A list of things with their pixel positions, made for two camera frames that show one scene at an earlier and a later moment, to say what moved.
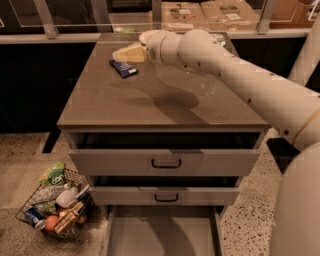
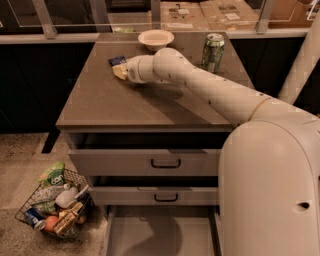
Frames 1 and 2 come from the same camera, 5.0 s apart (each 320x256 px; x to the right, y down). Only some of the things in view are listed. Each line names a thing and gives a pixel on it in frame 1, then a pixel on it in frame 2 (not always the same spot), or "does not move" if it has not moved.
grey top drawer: x=163 y=154 does not move
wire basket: x=60 y=206 does not move
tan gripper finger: x=134 y=53 → x=120 y=71
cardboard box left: x=183 y=17 does not move
